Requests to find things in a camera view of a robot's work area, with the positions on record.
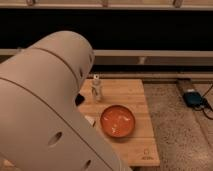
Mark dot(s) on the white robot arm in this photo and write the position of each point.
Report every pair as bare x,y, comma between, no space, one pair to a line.
41,128

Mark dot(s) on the clear plastic bottle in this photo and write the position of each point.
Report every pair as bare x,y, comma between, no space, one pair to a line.
96,88

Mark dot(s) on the white paper piece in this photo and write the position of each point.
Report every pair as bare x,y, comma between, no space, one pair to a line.
91,120

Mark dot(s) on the orange bowl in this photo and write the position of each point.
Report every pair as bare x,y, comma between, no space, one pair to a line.
117,121

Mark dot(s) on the blue power box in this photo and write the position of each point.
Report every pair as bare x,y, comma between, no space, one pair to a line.
192,99

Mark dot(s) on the wooden wall rail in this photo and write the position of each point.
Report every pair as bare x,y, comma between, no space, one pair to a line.
144,57

